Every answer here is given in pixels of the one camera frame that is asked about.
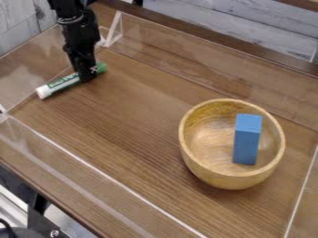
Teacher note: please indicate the black metal table leg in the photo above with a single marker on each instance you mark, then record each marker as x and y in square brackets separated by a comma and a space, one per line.
[40, 204]

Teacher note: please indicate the light wooden bowl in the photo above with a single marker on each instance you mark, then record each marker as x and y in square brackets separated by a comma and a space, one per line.
[205, 143]

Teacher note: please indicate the clear acrylic corner bracket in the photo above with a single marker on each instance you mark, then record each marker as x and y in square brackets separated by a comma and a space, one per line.
[109, 35]

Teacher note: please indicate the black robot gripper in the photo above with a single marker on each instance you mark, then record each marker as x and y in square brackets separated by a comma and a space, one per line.
[78, 28]

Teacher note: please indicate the blue rectangular block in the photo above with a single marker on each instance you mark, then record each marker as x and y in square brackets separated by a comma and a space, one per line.
[247, 133]

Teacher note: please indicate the green and white marker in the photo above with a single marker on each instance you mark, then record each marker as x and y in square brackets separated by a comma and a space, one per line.
[69, 80]

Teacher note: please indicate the clear acrylic tray wall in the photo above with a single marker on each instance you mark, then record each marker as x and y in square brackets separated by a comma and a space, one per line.
[97, 147]

